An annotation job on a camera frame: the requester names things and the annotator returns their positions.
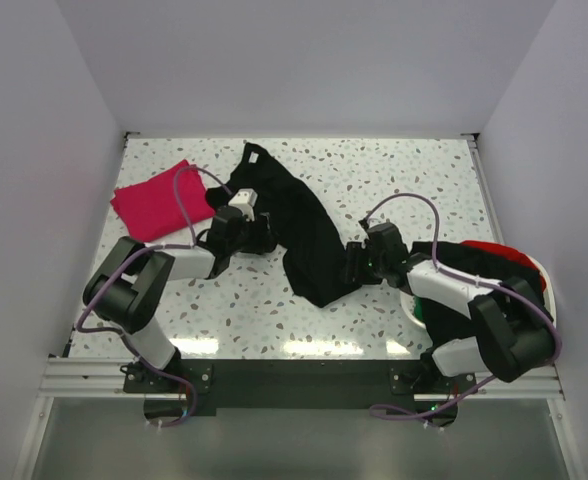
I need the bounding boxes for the aluminium frame rail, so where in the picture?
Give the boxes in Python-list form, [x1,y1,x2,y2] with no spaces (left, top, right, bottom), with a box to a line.
[39,358,565,400]

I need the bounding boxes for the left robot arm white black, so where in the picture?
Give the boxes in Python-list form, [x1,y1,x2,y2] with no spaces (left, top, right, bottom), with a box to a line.
[77,206,277,392]

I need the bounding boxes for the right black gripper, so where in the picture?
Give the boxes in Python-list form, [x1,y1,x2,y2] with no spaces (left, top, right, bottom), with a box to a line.
[337,242,387,286]

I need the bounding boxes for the folded pink red t shirt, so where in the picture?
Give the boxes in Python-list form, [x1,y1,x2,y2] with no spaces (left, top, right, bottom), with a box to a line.
[110,160,215,242]

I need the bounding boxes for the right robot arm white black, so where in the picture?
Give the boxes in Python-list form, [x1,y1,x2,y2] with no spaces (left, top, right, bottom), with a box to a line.
[343,219,561,393]

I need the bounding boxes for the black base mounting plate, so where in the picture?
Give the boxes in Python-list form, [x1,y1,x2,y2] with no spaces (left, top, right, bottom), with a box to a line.
[120,359,476,419]

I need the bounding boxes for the white laundry basket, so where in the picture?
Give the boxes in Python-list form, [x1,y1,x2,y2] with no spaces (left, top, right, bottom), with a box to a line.
[398,249,559,351]

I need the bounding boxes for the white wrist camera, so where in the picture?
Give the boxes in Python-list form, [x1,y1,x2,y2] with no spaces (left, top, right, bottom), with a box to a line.
[358,216,377,236]
[228,188,258,222]

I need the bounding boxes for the black clothes in basket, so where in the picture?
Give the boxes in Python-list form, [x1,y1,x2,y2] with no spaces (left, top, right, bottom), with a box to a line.
[404,240,555,354]

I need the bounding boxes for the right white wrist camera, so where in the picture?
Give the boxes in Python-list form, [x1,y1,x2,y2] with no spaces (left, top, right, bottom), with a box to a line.
[358,216,377,236]

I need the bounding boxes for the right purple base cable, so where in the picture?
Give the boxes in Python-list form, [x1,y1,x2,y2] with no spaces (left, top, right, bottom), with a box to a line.
[368,374,498,426]

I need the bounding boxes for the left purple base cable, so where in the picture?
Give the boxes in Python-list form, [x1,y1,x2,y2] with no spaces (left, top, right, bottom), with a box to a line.
[123,362,206,427]

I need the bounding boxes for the red garment in basket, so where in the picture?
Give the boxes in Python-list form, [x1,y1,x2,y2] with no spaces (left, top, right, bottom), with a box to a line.
[462,240,539,271]

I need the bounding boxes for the black t shirt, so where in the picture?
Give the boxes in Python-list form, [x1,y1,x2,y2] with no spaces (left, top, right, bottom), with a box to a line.
[205,143,358,308]

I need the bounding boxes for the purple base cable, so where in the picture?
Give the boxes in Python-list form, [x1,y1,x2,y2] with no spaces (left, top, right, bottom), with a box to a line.
[368,374,498,426]
[123,362,206,427]

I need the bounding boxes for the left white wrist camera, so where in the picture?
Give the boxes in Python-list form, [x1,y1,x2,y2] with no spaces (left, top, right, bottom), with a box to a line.
[228,188,258,222]

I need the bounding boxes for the green garment in basket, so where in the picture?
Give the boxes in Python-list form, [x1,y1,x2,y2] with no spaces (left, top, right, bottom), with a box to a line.
[412,297,425,327]

